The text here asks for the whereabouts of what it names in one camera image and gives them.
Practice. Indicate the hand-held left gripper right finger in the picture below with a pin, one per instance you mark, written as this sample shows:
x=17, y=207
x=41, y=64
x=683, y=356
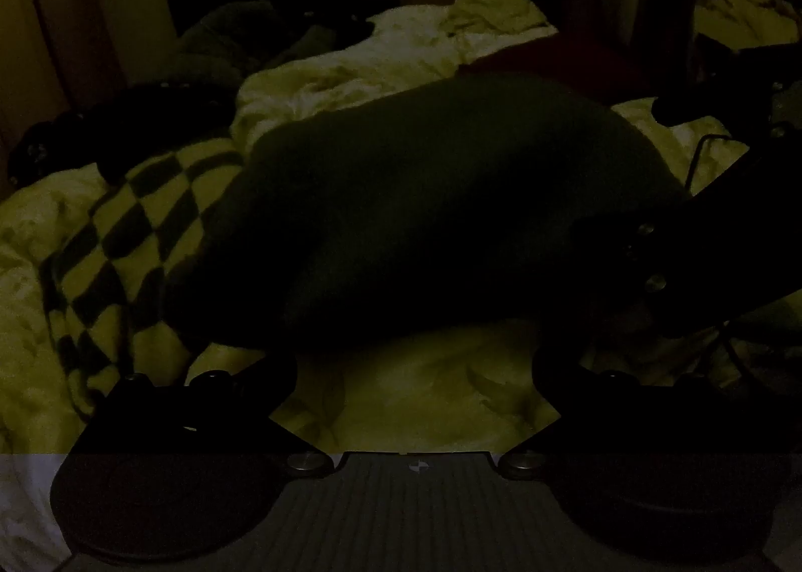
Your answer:
x=554, y=373

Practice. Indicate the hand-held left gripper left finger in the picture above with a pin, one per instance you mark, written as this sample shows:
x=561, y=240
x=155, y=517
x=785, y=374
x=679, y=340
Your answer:
x=275, y=373

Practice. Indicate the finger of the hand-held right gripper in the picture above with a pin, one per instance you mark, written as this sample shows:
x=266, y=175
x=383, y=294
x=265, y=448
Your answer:
x=645, y=252

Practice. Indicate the large dark garment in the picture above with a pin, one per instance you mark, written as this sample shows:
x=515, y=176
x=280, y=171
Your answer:
x=426, y=202

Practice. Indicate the white fluffy blanket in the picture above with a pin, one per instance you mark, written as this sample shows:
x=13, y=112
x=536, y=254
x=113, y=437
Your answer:
x=426, y=396

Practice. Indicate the checkered blanket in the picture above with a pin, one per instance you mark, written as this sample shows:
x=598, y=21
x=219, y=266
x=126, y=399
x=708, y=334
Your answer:
x=125, y=233

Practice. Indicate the red cloth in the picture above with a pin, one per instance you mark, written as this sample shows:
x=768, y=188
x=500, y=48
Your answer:
x=539, y=58

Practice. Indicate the pale crumpled cloth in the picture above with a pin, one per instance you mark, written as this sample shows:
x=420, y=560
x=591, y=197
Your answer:
x=495, y=11

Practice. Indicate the black cloth bundle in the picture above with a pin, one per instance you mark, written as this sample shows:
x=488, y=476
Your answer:
x=125, y=114

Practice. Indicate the dark green cloth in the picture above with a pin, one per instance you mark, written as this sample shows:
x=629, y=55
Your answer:
x=250, y=36

